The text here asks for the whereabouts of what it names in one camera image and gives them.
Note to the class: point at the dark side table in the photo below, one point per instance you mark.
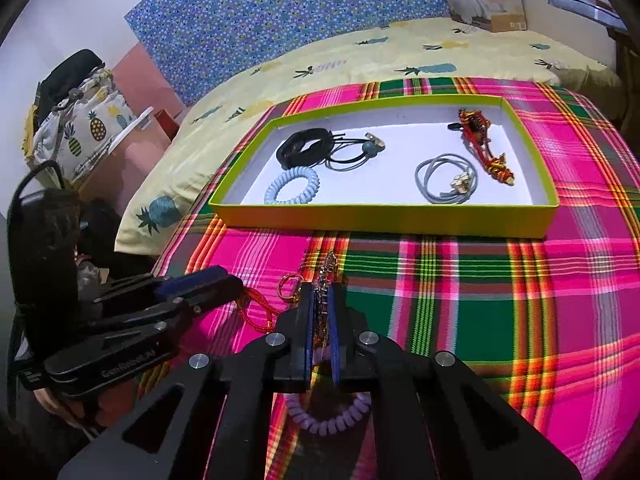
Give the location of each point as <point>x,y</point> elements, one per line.
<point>585,5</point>

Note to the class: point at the white board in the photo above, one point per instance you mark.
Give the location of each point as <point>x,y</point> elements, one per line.
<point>132,125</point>

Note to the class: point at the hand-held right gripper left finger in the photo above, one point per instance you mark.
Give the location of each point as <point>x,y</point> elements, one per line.
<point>306,320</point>

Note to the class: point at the yellow cardboard box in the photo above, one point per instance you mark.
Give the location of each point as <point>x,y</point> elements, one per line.
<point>380,220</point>

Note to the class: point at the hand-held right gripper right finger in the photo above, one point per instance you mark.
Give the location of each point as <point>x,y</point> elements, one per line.
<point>336,320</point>

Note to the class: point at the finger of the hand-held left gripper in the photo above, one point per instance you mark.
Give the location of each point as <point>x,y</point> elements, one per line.
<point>190,280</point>
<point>210,295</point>

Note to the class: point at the pineapple print pillow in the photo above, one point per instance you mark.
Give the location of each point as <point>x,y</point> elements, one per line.
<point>85,130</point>

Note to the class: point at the black wristband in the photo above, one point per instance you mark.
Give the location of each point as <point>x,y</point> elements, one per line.
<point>295,152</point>

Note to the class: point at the pink green plaid blanket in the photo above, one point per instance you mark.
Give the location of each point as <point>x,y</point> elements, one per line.
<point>475,300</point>

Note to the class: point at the blue floral headboard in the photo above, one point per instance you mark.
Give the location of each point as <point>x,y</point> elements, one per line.
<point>275,20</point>

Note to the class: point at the yellow pineapple bed sheet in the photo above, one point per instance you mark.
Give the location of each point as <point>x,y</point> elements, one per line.
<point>350,60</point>

